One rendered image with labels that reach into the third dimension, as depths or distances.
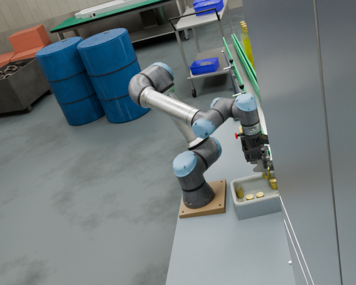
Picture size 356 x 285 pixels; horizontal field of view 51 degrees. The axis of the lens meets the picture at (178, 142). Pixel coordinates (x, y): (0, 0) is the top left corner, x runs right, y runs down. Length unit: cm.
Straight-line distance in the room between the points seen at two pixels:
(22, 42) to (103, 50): 446
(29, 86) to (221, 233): 528
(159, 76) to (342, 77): 149
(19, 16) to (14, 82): 327
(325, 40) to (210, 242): 142
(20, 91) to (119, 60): 236
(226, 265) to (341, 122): 130
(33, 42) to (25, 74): 218
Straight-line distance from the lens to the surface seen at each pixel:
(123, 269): 276
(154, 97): 155
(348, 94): 22
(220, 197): 176
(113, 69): 444
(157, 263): 268
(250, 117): 144
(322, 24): 24
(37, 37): 855
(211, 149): 174
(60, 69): 487
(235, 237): 160
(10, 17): 949
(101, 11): 771
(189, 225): 171
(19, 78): 642
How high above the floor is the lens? 189
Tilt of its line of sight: 29 degrees down
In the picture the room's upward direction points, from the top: 18 degrees counter-clockwise
